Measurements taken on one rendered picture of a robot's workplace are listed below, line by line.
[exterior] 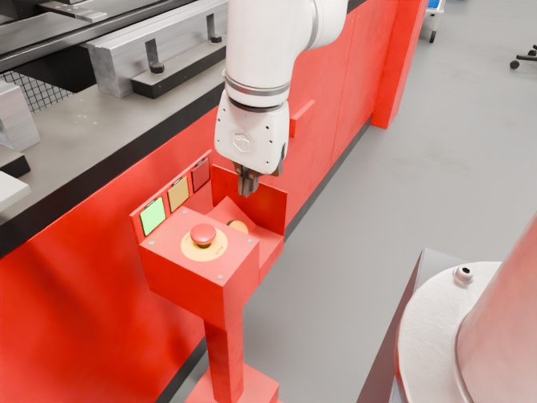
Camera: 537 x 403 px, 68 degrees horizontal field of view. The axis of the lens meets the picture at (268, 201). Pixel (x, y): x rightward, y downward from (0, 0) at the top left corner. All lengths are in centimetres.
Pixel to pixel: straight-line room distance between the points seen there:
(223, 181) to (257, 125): 23
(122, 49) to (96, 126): 16
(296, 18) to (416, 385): 37
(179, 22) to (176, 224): 45
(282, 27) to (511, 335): 36
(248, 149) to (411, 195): 158
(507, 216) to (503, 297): 194
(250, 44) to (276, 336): 112
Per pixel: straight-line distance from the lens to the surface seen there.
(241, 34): 48
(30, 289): 69
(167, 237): 65
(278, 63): 49
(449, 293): 32
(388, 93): 246
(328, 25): 53
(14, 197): 43
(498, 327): 24
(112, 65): 81
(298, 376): 138
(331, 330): 147
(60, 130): 77
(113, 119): 77
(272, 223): 73
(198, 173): 70
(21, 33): 101
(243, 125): 54
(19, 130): 72
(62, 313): 76
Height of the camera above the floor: 124
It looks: 41 degrees down
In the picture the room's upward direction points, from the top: 3 degrees clockwise
